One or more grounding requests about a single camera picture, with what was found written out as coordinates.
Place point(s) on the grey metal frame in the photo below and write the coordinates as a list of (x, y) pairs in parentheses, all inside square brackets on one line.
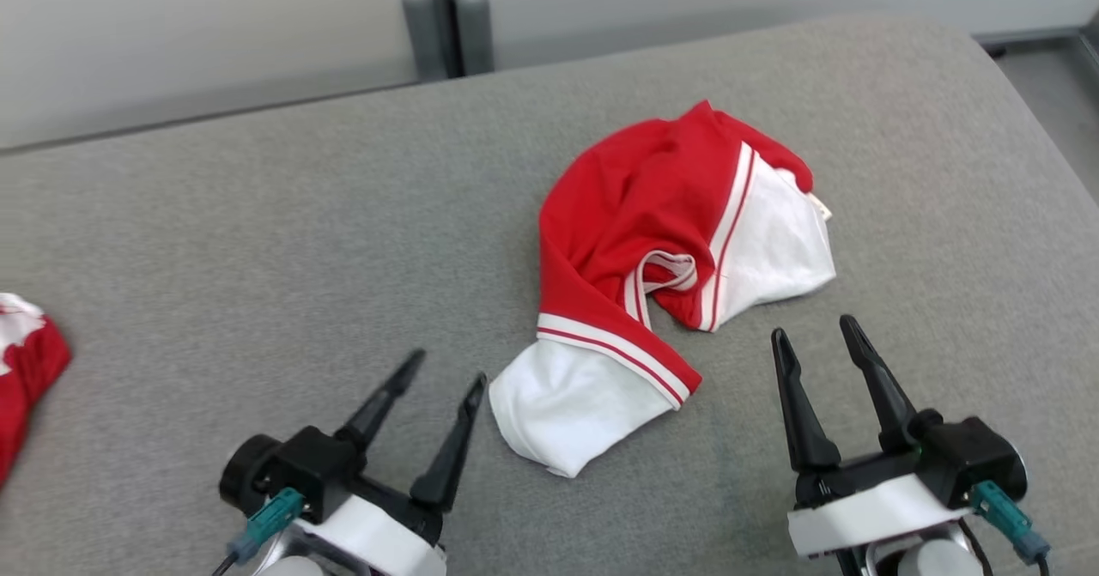
[(1030, 39)]

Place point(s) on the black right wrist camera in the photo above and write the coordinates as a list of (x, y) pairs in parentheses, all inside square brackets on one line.
[(970, 456)]

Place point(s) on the red and white jersey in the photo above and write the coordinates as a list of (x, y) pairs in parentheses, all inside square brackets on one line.
[(618, 207)]

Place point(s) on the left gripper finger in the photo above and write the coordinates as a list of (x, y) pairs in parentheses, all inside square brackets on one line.
[(451, 456), (378, 409)]

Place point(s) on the grey partition post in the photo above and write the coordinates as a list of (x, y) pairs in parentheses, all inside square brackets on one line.
[(425, 35), (475, 35)]

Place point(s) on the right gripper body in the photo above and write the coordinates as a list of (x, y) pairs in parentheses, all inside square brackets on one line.
[(867, 512)]

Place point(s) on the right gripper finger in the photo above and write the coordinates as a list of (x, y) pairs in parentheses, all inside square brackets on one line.
[(807, 421), (884, 396)]

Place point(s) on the red and white garment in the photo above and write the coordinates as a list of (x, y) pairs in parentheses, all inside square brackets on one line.
[(26, 378)]

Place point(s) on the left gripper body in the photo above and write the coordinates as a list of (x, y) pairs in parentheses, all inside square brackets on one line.
[(386, 533)]

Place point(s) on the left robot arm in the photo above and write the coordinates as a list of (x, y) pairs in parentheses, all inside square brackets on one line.
[(288, 567)]

